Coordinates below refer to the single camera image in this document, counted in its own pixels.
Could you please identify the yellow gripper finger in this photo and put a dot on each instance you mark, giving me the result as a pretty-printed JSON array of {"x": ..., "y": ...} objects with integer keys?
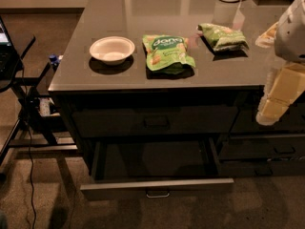
[{"x": 267, "y": 38}]

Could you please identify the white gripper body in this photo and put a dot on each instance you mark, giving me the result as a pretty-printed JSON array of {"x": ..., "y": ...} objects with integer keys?
[{"x": 292, "y": 37}]

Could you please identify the dark drawer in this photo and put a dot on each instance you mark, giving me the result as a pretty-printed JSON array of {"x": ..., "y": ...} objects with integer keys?
[
  {"x": 154, "y": 121},
  {"x": 158, "y": 169}
]

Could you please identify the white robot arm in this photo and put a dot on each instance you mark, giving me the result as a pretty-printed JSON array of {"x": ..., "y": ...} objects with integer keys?
[{"x": 290, "y": 35}]

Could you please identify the right top drawer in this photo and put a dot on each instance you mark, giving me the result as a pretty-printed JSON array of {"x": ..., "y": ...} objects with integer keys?
[{"x": 293, "y": 121}]

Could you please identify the right middle drawer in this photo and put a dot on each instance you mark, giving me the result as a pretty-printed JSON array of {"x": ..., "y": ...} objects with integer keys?
[{"x": 263, "y": 147}]

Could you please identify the dark top drawer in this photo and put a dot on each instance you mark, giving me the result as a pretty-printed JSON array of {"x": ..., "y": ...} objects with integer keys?
[{"x": 154, "y": 121}]

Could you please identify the green snack bag rear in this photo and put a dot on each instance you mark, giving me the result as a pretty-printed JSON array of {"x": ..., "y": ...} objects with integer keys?
[{"x": 221, "y": 38}]

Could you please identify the green snack bag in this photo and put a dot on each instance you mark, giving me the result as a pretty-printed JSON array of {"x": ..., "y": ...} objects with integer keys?
[
  {"x": 221, "y": 38},
  {"x": 167, "y": 53}
]

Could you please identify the green snack bag front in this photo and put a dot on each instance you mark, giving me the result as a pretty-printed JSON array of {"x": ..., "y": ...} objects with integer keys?
[{"x": 167, "y": 53}]

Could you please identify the dark cabinet with glossy top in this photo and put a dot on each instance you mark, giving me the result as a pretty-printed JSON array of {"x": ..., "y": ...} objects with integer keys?
[{"x": 185, "y": 88}]

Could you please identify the white paper bowl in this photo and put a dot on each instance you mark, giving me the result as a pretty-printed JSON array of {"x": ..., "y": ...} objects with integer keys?
[{"x": 112, "y": 50}]

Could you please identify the blue bottle cap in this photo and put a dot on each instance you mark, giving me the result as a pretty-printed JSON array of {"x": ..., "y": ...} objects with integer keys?
[{"x": 54, "y": 59}]

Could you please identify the black side stand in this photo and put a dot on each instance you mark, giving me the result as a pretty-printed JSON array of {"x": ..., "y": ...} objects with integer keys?
[{"x": 28, "y": 90}]

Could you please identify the laptop on side stand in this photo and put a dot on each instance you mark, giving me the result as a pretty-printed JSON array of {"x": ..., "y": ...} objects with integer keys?
[{"x": 10, "y": 62}]

